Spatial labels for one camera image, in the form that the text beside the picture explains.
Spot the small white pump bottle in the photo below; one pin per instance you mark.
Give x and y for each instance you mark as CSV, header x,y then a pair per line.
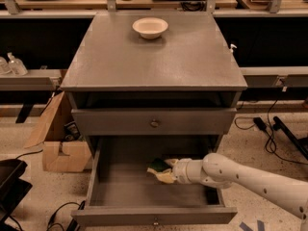
x,y
232,48

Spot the black stand leg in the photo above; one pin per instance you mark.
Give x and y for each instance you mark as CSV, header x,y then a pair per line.
x,y
270,146

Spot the green yellow sponge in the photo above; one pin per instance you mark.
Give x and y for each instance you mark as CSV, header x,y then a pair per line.
x,y
158,166

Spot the open grey middle drawer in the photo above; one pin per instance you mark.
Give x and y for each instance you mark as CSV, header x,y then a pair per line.
x,y
122,191

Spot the grey drawer cabinet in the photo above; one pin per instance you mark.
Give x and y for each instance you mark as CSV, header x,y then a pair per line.
x,y
188,66

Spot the clear sanitizer bottle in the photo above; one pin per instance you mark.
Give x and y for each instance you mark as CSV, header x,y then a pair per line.
x,y
16,65

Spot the blue floor tape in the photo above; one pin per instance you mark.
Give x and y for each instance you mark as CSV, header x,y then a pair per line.
x,y
258,226

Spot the white bowl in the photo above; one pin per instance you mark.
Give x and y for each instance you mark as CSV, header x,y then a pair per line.
x,y
150,27

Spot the black chair base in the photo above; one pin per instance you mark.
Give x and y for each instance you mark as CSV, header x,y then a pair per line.
x,y
12,189

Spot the cardboard box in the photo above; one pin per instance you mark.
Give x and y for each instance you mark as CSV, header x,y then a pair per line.
x,y
58,154

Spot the grey upper drawer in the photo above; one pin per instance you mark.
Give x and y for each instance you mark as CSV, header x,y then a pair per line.
x,y
201,121

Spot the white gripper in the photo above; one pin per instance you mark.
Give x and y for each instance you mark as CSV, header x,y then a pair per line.
x,y
179,170

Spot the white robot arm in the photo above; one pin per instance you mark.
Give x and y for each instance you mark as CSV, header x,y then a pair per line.
x,y
218,171

